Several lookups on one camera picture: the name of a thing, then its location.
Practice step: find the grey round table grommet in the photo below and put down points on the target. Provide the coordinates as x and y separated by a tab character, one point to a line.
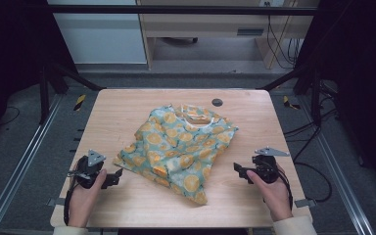
217	102

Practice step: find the person's right hand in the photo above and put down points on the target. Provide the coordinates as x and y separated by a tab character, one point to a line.
275	196

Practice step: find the teal lemon-print tote bag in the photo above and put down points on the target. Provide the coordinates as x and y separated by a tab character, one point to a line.
176	147

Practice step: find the white cabinet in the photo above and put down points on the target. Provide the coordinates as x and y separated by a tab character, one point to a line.
101	36

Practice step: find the light wooden desk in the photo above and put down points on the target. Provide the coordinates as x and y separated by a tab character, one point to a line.
209	23

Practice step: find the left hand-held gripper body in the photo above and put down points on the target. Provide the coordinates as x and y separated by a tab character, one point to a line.
93	158

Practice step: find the yellow-black floor tape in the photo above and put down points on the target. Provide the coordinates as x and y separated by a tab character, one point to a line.
80	102
289	102

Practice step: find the grey metal table bracket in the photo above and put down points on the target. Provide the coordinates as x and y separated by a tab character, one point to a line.
305	203
56	201

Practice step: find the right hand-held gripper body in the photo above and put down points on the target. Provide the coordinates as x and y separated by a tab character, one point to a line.
266	168

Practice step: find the person's left hand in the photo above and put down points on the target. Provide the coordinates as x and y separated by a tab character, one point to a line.
81	202

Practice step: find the black metal frame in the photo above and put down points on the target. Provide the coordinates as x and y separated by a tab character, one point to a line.
176	9

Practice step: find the aluminium floor rail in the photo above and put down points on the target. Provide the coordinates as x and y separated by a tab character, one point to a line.
339	176
23	163

